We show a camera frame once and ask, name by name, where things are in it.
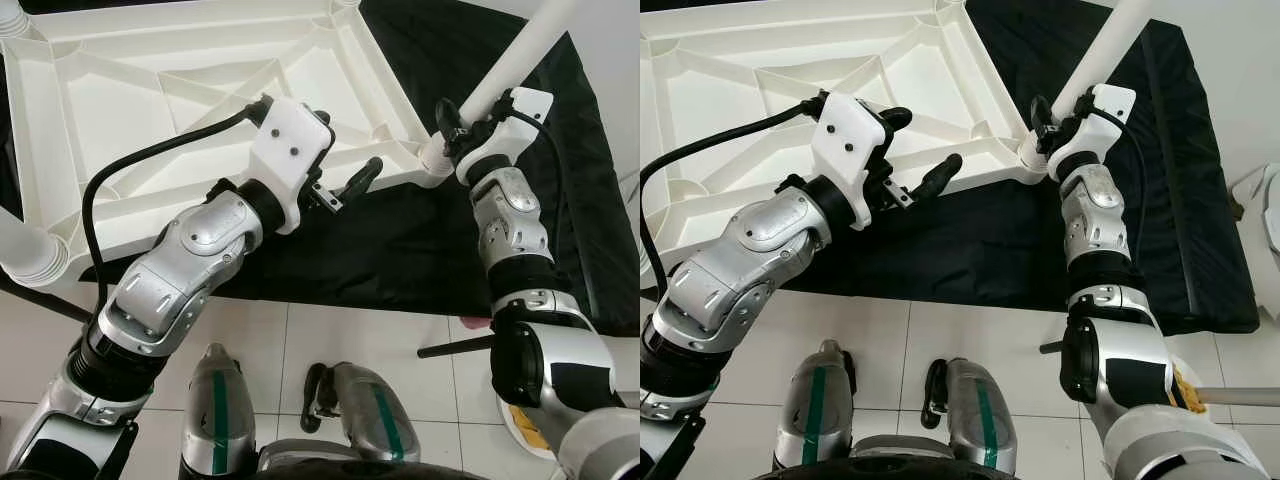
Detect black robot waist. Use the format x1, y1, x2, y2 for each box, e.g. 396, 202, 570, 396
740, 445, 1101, 480
235, 442, 481, 480

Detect white rounded floor appliance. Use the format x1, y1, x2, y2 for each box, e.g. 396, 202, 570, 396
1228, 160, 1280, 256

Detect crumpled yellow cloth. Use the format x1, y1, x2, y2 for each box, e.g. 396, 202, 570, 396
1170, 365, 1206, 411
510, 405, 549, 451

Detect black table cloth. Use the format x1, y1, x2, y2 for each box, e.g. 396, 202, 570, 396
0, 0, 641, 336
640, 0, 1261, 336

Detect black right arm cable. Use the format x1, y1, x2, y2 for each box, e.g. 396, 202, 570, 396
510, 105, 566, 261
1095, 100, 1149, 261

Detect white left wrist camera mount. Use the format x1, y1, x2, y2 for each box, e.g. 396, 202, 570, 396
810, 92, 891, 233
247, 97, 336, 236

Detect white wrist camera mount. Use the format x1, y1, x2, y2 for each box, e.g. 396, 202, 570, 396
810, 92, 891, 233
455, 87, 554, 186
247, 97, 336, 236
1045, 83, 1138, 181

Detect grey metal pole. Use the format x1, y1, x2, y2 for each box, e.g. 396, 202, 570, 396
1195, 388, 1280, 406

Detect white plastic table top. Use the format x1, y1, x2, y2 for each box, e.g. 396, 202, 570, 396
0, 0, 451, 263
640, 0, 1046, 291

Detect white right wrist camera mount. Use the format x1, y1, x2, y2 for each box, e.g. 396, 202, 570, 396
455, 87, 554, 186
1045, 83, 1138, 181

